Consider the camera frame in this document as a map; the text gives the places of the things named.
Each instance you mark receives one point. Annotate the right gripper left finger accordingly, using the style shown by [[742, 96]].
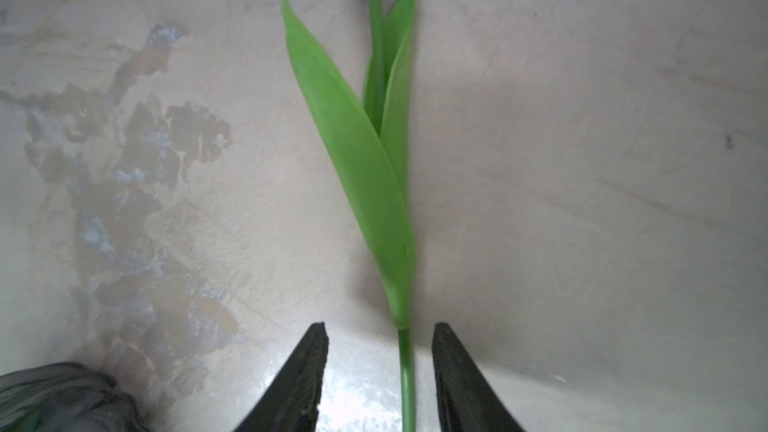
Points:
[[291, 401]]

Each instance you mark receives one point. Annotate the dark red glass vase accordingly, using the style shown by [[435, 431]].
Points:
[[66, 396]]

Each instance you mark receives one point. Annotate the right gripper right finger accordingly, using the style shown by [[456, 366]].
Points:
[[465, 400]]

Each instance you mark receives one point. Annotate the blue tulip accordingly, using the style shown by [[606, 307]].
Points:
[[366, 139]]

